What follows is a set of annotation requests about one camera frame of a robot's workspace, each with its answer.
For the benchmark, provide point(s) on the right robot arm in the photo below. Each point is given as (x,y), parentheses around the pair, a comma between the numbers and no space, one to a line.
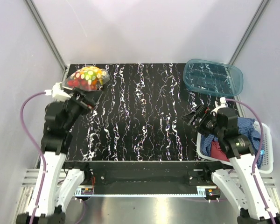
(251,200)

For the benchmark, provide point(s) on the blue checkered cloth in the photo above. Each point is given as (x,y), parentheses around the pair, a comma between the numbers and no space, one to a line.
(247,127)

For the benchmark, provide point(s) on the teal plastic container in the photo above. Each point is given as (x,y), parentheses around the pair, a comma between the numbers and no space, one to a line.
(213,78)

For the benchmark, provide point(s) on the white laundry basket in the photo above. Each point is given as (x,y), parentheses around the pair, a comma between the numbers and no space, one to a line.
(267,162)

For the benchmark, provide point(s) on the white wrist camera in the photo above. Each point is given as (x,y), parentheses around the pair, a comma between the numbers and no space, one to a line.
(57,93)
(221,103)

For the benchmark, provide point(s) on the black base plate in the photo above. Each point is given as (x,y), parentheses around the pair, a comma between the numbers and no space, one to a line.
(146,178)

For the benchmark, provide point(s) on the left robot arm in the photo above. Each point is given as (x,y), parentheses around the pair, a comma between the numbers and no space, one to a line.
(49,201)

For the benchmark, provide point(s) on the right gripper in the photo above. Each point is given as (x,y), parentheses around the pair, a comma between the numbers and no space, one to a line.
(203,113)

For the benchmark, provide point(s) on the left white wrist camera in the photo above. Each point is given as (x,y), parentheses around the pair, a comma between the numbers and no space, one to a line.
(57,93)

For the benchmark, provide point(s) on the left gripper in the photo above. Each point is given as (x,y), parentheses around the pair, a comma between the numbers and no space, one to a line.
(87,103)

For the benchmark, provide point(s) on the clear polka dot zip bag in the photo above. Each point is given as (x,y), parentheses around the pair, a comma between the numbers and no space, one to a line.
(90,78)

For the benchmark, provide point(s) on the red cloth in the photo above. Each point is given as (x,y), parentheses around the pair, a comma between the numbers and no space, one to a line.
(216,152)

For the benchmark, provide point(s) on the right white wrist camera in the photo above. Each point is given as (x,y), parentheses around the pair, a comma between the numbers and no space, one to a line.
(221,103)

